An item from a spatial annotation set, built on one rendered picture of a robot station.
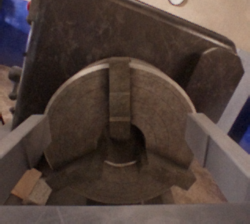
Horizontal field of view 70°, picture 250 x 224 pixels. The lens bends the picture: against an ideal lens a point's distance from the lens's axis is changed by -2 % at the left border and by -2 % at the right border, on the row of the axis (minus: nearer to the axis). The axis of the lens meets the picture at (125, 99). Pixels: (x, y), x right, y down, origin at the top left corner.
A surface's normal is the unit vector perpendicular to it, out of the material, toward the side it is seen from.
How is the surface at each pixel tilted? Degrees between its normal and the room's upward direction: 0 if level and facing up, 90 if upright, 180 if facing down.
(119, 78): 90
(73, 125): 90
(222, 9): 90
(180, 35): 90
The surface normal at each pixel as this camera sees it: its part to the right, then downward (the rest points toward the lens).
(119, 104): 0.01, 0.29
